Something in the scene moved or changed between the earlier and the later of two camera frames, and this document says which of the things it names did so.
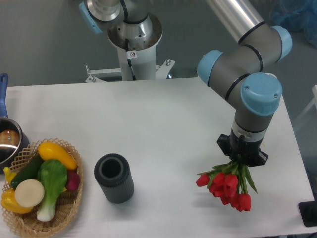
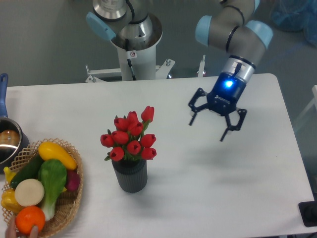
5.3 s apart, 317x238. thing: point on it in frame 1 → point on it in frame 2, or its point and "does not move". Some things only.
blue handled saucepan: [13, 142] does not move
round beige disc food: [29, 193] does not move
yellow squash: [50, 150] does not move
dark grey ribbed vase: [113, 174] → [132, 175]
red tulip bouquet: [230, 181] → [127, 141]
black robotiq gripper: [248, 152] → [223, 99]
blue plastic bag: [296, 15] does not move
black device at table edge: [308, 210] does not move
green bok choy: [53, 174] does not move
